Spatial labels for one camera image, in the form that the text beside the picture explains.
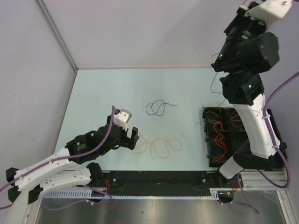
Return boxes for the black compartment organizer tray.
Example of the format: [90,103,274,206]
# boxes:
[202,107,284,171]

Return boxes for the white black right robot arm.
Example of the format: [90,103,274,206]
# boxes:
[212,2,280,187]

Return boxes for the dark blue cable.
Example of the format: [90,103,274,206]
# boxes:
[145,99,178,117]

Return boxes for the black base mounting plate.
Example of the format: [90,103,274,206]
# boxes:
[91,171,239,197]

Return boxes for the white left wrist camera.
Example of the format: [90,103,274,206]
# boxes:
[113,109,132,131]

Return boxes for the orange red cable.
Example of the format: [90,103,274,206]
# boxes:
[210,134,231,164]

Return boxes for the aluminium frame rail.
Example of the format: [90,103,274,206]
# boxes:
[34,0,78,73]

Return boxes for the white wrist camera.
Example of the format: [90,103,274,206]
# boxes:
[113,109,132,131]
[239,0,292,27]

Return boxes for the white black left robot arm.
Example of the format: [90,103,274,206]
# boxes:
[6,110,139,204]

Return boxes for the white slotted cable duct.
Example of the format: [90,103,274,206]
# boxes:
[43,188,222,200]

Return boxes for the pink magenta cable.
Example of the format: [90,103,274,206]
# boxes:
[228,111,245,131]

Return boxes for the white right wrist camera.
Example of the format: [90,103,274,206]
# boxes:
[239,0,292,27]

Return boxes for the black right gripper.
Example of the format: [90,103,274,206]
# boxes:
[215,1,272,67]

